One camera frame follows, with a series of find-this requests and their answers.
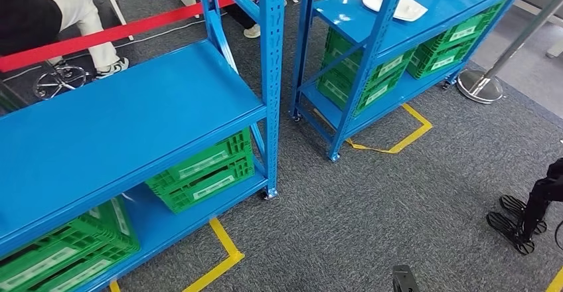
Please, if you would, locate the blue metal shelf rack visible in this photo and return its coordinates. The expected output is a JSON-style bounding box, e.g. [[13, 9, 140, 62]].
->
[[289, 0, 538, 163], [0, 0, 287, 292]]

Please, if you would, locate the white plastic cover part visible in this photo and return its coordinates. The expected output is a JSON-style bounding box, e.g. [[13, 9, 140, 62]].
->
[[362, 0, 429, 23]]

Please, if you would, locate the black robot body part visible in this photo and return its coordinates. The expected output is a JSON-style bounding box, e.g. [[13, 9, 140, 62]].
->
[[392, 265, 421, 292]]

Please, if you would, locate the person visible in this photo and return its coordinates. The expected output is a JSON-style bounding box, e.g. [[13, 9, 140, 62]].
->
[[485, 157, 563, 256], [0, 0, 131, 81], [220, 0, 291, 39]]

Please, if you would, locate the yellow floor tape square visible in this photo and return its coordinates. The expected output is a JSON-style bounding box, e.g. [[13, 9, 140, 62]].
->
[[109, 217, 246, 292]]

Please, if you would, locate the yellow floor tape line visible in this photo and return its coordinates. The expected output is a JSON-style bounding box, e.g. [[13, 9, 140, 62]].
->
[[345, 103, 434, 155], [545, 267, 563, 292]]

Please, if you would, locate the red barrier belt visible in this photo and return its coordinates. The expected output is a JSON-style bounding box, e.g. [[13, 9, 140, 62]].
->
[[0, 0, 330, 73]]

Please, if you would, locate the thin white floor cable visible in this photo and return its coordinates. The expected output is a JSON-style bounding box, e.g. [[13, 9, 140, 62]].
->
[[125, 17, 208, 47]]

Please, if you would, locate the chrome stanchion post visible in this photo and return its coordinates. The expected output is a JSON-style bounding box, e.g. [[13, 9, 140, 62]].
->
[[457, 0, 563, 106]]

